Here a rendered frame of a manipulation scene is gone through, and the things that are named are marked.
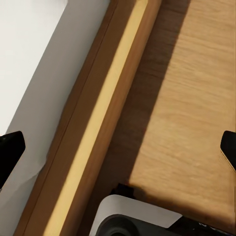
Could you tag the bed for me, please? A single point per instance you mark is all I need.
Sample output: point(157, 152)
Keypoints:
point(66, 68)

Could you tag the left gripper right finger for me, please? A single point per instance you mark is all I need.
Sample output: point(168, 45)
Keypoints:
point(228, 146)

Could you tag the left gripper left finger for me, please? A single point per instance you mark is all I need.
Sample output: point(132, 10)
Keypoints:
point(12, 147)

